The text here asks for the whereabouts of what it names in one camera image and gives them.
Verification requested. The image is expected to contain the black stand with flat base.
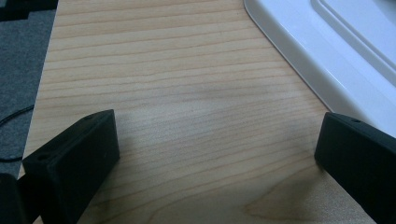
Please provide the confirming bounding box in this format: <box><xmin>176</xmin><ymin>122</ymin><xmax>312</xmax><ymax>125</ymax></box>
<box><xmin>0</xmin><ymin>0</ymin><xmax>60</xmax><ymax>22</ymax></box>

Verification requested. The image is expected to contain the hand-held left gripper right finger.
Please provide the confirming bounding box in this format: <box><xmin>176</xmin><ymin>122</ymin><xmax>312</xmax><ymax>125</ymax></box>
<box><xmin>313</xmin><ymin>111</ymin><xmax>396</xmax><ymax>224</ymax></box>

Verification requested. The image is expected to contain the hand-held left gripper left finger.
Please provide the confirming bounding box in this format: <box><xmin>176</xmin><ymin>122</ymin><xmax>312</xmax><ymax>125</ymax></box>
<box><xmin>21</xmin><ymin>108</ymin><xmax>121</xmax><ymax>224</ymax></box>

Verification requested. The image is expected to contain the black looped floor cable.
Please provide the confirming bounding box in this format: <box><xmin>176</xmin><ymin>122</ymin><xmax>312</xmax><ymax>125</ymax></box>
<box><xmin>0</xmin><ymin>105</ymin><xmax>35</xmax><ymax>163</ymax></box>

